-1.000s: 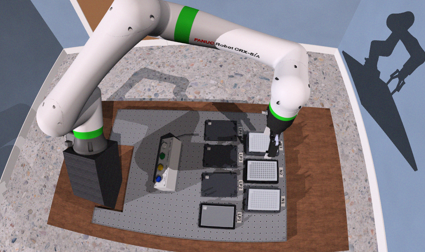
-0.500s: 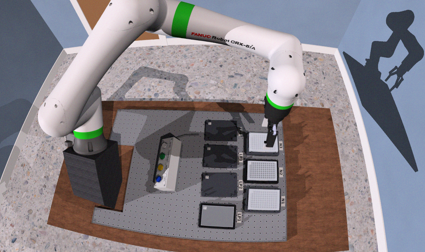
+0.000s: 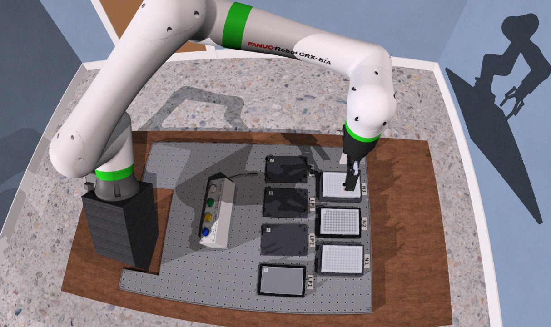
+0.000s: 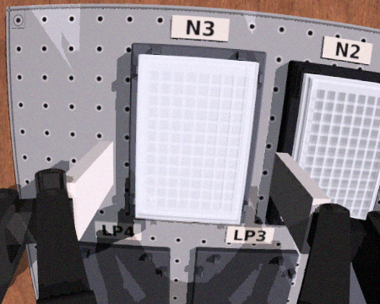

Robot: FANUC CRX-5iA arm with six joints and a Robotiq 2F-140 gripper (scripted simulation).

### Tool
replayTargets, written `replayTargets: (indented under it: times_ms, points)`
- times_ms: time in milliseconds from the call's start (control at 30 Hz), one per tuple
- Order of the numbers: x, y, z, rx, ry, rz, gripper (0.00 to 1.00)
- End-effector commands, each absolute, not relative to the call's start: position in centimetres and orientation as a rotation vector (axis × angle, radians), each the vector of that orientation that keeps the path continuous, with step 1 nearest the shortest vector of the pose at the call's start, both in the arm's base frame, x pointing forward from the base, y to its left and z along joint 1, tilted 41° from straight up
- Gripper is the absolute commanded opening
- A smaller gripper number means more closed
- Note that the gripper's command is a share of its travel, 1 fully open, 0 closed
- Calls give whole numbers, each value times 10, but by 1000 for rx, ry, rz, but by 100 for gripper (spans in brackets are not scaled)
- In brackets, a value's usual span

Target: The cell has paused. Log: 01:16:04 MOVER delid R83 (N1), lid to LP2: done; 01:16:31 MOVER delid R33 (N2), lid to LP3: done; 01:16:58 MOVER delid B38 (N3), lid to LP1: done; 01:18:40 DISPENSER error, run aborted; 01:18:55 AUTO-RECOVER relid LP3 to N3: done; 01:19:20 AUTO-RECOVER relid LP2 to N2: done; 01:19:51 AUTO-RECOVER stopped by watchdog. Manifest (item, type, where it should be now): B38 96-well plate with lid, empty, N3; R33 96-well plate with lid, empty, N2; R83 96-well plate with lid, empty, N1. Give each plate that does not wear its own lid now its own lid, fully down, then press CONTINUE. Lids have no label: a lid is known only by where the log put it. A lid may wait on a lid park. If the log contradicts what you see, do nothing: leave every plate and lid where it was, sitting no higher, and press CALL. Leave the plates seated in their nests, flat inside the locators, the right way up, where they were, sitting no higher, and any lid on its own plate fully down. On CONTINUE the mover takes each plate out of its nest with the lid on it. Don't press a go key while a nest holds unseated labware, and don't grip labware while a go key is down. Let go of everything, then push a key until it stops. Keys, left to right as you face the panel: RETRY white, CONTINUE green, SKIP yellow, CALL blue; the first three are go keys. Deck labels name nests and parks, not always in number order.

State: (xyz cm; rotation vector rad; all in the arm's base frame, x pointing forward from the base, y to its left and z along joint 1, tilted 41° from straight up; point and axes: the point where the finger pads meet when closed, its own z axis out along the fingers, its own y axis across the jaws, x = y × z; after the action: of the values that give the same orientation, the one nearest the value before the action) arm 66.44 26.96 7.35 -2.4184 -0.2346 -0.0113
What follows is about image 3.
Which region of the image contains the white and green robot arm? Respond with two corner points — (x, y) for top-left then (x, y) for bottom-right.
(49, 0), (397, 201)

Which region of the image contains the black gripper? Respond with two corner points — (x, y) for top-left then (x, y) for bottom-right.
(340, 142), (368, 194)

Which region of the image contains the white button panel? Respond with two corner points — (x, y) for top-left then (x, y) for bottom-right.
(199, 174), (258, 250)

